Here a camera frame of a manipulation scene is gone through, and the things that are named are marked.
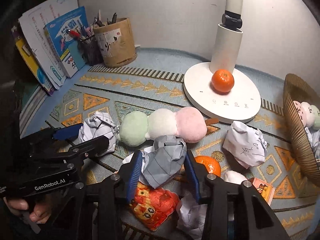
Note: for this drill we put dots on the plain dango plush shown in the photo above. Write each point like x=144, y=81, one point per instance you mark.
x=162, y=125

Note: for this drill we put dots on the white and blue plush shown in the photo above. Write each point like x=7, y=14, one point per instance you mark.
x=235, y=176

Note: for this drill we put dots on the white paper booklet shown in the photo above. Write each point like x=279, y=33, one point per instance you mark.
x=37, y=22

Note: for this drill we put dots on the yellow book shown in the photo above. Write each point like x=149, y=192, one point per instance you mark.
x=25, y=55

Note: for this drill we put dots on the cardboard pen holder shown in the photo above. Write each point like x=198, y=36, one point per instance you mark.
x=117, y=47

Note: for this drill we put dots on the red orange snack bag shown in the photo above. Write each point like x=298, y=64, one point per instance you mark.
x=152, y=202

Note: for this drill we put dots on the white desk lamp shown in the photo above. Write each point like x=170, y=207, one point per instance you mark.
x=225, y=50

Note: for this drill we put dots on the black mesh pen holder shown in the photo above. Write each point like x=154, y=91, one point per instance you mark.
x=90, y=51

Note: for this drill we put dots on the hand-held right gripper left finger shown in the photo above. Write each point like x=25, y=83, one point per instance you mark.
x=135, y=172

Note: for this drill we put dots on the person's left hand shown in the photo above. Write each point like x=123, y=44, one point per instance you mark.
x=40, y=213

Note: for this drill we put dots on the mandarin orange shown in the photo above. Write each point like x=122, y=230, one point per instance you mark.
x=222, y=81
x=208, y=165

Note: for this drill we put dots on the bunch of dark pens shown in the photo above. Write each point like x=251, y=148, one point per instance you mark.
x=102, y=21

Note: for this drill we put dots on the bunch of coloured pens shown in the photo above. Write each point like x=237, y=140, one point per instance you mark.
x=80, y=33

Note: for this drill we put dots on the pink box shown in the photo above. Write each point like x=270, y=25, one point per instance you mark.
x=262, y=190

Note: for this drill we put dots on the paper ball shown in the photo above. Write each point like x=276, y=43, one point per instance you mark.
x=312, y=137
x=191, y=215
x=246, y=145
x=162, y=162
x=97, y=127

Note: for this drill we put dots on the patterned table mat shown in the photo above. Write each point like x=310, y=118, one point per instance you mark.
x=150, y=87

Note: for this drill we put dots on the amber glass bowl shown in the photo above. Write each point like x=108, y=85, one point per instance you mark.
x=295, y=135

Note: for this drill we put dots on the dango plush with faces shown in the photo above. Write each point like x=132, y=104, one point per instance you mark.
x=306, y=112

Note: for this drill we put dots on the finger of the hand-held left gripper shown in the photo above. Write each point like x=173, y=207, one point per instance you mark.
x=96, y=143
x=67, y=132

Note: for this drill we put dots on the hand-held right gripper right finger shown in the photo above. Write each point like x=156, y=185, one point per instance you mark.
x=193, y=177

